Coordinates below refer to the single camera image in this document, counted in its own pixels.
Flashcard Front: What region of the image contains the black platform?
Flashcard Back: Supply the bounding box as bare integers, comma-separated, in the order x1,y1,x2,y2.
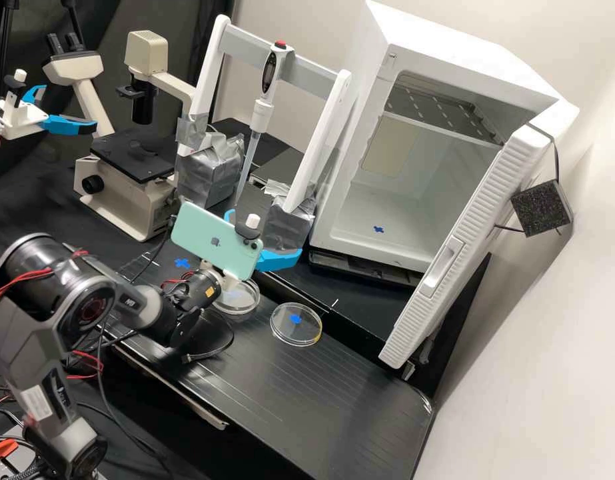
257,262,491,400
109,249,434,480
249,147,311,189

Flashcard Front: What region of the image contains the petri dish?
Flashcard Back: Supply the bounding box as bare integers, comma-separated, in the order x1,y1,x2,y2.
210,278,262,317

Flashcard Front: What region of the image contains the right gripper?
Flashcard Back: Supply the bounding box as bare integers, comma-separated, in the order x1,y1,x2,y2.
213,209,302,297

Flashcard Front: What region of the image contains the black cable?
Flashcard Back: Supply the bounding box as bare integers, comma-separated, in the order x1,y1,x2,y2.
118,197,184,275
179,307,236,367

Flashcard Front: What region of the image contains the white incubator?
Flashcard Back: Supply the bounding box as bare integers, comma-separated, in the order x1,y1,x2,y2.
308,0,563,275

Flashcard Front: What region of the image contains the pipette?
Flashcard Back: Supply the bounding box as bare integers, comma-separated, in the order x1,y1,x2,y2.
235,39,295,207

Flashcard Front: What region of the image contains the white pipette stand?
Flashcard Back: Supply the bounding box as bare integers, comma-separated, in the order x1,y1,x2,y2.
174,13,354,253

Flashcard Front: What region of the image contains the petri dish lid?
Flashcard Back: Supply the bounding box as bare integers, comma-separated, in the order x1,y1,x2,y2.
269,301,324,347

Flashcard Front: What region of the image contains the incubator door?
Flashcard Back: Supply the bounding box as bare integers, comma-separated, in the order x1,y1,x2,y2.
378,99,582,371

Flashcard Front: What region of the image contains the right wrist camera phone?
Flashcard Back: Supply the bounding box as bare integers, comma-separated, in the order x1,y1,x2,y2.
170,199,265,283

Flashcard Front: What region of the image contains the cream microscope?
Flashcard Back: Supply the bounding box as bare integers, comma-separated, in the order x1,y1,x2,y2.
41,29,199,244

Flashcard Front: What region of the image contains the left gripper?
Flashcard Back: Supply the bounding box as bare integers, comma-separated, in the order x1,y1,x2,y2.
0,84,100,141

